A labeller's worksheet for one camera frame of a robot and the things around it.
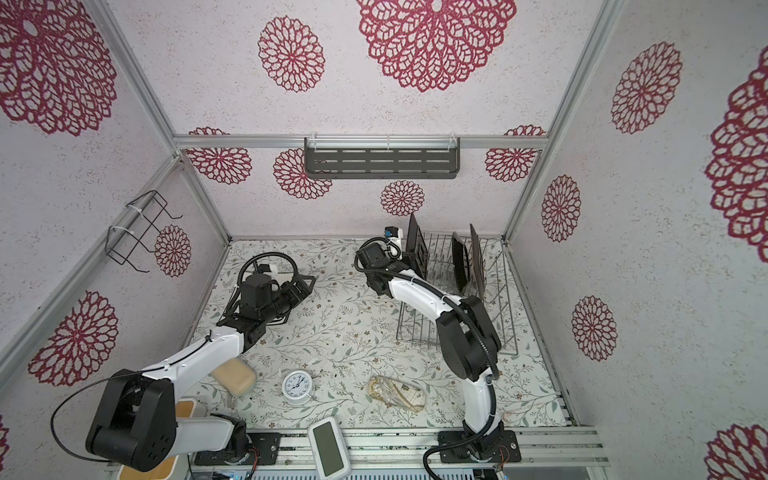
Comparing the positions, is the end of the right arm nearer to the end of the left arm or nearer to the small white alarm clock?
the end of the left arm

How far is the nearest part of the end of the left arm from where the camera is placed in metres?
0.66

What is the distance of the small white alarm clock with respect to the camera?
80 centimetres

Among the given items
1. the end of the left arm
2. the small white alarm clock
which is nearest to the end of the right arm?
the end of the left arm

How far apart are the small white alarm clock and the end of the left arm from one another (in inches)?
7.6
